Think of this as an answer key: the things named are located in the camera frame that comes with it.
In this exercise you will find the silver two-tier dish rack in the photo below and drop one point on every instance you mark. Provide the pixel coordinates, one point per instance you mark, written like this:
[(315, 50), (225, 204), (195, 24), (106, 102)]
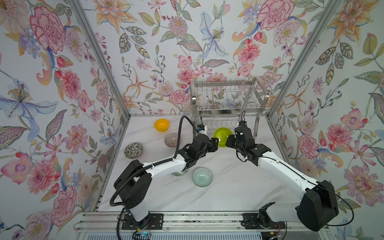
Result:
[(224, 104)]

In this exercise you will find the yellow plastic bowl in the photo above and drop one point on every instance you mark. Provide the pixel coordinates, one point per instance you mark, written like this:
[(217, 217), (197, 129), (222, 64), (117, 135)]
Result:
[(161, 125)]

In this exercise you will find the lime green plastic bowl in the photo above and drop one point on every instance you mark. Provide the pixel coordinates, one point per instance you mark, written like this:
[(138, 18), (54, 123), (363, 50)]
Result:
[(222, 134)]

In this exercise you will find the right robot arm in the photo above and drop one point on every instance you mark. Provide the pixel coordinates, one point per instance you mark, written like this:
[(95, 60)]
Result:
[(317, 204)]

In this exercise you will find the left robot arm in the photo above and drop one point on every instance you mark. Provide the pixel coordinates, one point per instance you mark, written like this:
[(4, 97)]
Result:
[(132, 185)]

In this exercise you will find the purple striped glass bowl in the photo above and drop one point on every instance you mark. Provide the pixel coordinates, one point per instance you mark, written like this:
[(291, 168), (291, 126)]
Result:
[(171, 140)]

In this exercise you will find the green leaf pattern bowl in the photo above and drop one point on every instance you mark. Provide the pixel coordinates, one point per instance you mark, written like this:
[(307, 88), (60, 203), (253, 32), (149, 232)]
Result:
[(179, 174)]

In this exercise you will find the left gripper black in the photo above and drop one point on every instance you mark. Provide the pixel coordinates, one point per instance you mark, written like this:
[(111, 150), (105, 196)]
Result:
[(212, 145)]

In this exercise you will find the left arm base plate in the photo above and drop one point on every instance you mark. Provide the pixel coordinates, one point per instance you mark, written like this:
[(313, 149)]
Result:
[(151, 222)]

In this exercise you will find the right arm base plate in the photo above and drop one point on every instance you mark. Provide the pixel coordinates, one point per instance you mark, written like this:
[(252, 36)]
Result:
[(256, 221)]

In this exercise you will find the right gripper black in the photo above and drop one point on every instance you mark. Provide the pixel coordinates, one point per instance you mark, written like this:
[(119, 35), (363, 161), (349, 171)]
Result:
[(231, 138)]

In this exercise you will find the pale green glass bowl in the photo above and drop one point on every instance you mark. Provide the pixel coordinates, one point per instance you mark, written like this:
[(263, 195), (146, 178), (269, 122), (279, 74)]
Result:
[(202, 177)]

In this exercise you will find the aluminium mounting rail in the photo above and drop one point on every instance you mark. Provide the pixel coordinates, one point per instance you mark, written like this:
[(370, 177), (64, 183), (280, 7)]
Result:
[(183, 222)]

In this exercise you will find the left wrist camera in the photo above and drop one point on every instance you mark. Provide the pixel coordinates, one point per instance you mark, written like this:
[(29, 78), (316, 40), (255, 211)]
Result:
[(202, 129)]

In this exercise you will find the speckled dark patterned bowl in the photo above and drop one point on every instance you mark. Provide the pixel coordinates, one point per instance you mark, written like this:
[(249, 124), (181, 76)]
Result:
[(133, 150)]

